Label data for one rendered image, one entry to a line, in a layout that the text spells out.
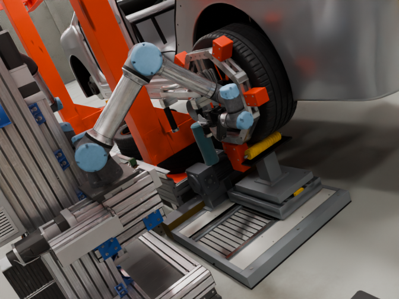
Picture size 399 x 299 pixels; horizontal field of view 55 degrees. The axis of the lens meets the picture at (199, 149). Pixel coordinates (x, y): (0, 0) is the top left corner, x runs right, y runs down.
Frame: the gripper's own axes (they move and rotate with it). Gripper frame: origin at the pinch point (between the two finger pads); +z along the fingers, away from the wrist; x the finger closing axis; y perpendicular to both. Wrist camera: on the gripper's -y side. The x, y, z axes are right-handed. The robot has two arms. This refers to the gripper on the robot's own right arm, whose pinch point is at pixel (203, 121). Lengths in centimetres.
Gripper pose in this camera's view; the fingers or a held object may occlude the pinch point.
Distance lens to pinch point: 190.5
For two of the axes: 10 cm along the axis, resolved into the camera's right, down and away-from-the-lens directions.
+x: -7.7, 4.8, -4.3
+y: -3.5, -8.7, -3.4
